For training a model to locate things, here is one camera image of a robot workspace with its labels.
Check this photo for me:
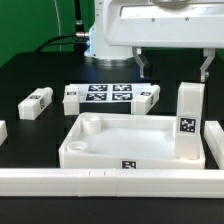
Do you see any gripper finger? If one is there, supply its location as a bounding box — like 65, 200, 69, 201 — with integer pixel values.
196, 48, 216, 82
132, 47, 152, 78

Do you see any white marker base plate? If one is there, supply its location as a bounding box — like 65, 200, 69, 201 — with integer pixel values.
78, 83, 150, 103

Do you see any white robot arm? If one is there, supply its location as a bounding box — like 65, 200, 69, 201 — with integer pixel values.
85, 0, 224, 81

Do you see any white desk top tray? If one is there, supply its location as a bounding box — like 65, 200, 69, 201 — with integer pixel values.
59, 113, 205, 169

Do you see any white block left edge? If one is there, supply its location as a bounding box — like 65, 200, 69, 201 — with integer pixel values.
0, 120, 8, 146

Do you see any white front rail fence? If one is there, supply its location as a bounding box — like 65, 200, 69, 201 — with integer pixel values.
0, 168, 224, 198

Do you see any black cable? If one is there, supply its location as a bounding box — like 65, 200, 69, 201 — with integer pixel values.
34, 31, 90, 54

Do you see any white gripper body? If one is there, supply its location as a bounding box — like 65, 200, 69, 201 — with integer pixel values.
103, 0, 224, 49

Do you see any white right side fence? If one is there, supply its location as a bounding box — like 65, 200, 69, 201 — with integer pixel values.
204, 121, 224, 170

